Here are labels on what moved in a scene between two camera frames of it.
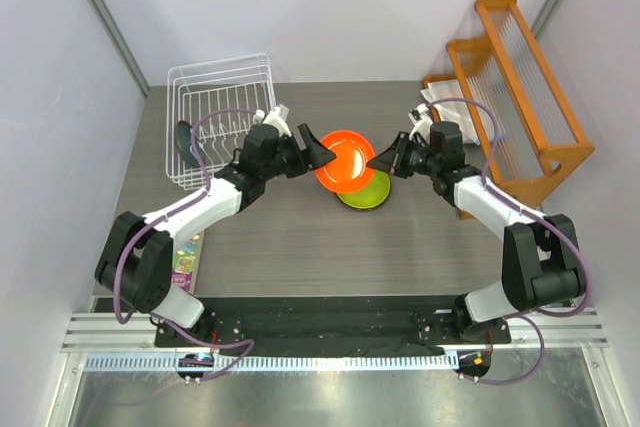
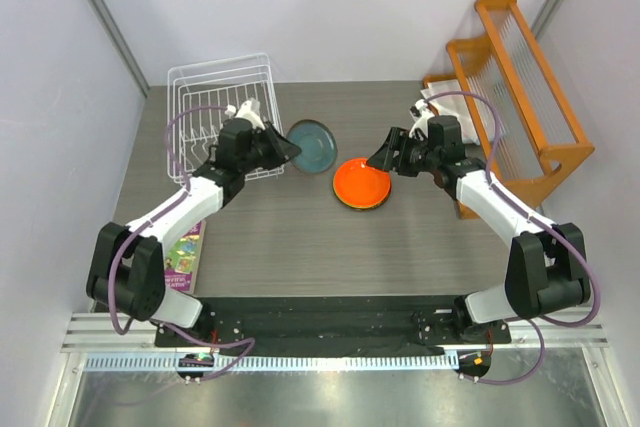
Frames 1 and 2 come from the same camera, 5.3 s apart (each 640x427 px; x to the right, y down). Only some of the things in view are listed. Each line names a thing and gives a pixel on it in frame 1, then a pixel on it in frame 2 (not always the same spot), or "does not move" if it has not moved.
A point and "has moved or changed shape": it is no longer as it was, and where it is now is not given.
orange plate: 348,172 to 359,186
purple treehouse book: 186,254 does not move
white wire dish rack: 209,104 does not move
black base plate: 331,325 does not move
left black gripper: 311,157 to 281,148
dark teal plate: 185,144 has moved or changed shape
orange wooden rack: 518,115 does not move
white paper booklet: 451,105 does not move
